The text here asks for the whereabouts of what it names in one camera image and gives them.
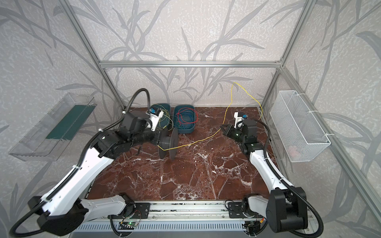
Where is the pink object in basket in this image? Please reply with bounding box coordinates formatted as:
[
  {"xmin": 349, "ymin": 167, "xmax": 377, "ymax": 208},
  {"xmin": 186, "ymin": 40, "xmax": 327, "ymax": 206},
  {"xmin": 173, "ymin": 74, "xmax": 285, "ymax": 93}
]
[{"xmin": 288, "ymin": 146, "xmax": 301, "ymax": 159}]

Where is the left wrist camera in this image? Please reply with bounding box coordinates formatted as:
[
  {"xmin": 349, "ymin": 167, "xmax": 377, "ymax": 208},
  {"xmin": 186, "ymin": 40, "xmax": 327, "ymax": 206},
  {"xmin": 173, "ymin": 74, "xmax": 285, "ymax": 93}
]
[{"xmin": 147, "ymin": 108, "xmax": 164, "ymax": 131}]

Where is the yellow cable bundle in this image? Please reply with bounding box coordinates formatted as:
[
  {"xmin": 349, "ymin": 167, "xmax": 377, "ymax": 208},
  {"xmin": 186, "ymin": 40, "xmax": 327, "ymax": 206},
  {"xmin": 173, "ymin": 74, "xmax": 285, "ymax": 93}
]
[{"xmin": 145, "ymin": 107, "xmax": 175, "ymax": 131}]

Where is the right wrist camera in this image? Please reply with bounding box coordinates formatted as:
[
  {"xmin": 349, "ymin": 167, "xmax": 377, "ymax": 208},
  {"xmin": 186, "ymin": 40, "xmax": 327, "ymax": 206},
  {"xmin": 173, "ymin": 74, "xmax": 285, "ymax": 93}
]
[{"xmin": 234, "ymin": 112, "xmax": 248, "ymax": 129}]

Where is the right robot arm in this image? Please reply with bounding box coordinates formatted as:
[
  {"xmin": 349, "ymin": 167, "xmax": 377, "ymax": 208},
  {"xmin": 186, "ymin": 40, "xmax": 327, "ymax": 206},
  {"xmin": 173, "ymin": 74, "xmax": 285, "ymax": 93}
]
[{"xmin": 220, "ymin": 118, "xmax": 324, "ymax": 238}]

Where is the aluminium frame crossbar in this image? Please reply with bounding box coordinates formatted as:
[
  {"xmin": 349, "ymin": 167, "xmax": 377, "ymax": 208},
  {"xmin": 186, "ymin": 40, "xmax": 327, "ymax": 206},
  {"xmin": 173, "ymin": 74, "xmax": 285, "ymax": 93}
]
[{"xmin": 98, "ymin": 60, "xmax": 280, "ymax": 68}]

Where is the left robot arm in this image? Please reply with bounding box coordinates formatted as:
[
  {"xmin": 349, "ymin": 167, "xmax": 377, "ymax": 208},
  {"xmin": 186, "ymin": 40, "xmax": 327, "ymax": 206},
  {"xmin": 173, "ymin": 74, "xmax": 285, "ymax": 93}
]
[{"xmin": 9, "ymin": 88, "xmax": 178, "ymax": 238}]

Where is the red cable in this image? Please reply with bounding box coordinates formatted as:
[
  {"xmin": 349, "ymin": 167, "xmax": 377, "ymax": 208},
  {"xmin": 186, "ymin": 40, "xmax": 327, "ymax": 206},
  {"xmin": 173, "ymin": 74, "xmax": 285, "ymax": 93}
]
[{"xmin": 176, "ymin": 107, "xmax": 199, "ymax": 126}]

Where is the teal plastic bin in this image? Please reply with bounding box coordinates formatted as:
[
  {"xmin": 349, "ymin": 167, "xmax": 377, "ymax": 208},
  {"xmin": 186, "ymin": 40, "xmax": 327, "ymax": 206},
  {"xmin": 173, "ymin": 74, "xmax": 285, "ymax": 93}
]
[
  {"xmin": 172, "ymin": 105, "xmax": 196, "ymax": 134},
  {"xmin": 148, "ymin": 103, "xmax": 172, "ymax": 131}
]

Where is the white wire mesh basket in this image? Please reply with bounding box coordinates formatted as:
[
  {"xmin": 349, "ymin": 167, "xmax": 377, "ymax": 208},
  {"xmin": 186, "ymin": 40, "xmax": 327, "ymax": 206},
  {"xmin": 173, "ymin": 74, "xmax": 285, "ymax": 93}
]
[{"xmin": 270, "ymin": 90, "xmax": 331, "ymax": 163}]

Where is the clear plastic wall tray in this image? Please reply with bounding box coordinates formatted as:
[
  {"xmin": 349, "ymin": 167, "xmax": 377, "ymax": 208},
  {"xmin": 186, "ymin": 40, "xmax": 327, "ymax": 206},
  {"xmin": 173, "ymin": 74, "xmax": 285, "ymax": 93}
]
[{"xmin": 9, "ymin": 93, "xmax": 97, "ymax": 162}]

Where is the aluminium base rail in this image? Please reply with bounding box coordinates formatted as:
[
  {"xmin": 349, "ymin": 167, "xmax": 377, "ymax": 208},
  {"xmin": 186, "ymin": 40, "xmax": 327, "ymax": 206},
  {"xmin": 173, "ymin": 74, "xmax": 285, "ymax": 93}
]
[{"xmin": 113, "ymin": 200, "xmax": 263, "ymax": 222}]

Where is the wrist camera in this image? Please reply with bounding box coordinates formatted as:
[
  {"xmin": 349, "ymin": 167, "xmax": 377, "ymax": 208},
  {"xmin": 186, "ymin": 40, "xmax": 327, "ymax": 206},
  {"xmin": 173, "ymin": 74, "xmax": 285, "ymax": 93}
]
[
  {"xmin": 147, "ymin": 108, "xmax": 164, "ymax": 131},
  {"xmin": 234, "ymin": 112, "xmax": 248, "ymax": 129}
]

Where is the grey perforated cable spool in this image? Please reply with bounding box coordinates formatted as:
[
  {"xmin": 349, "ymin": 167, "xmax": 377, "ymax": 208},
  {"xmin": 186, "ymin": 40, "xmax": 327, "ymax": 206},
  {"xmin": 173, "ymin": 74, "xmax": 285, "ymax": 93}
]
[{"xmin": 158, "ymin": 128, "xmax": 179, "ymax": 160}]

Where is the blue cable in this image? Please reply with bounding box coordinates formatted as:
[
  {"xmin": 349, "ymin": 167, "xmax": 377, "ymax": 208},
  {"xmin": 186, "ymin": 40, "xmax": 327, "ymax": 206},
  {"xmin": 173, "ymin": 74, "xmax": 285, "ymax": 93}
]
[{"xmin": 176, "ymin": 110, "xmax": 195, "ymax": 129}]

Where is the small green circuit board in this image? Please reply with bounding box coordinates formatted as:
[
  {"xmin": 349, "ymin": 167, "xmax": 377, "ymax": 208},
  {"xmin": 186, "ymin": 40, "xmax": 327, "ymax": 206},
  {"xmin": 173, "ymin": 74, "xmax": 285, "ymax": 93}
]
[{"xmin": 118, "ymin": 221, "xmax": 140, "ymax": 231}]

